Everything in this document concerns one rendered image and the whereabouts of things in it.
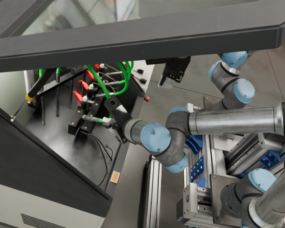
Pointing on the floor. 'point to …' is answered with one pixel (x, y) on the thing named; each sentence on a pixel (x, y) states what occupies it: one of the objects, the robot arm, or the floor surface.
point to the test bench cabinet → (39, 211)
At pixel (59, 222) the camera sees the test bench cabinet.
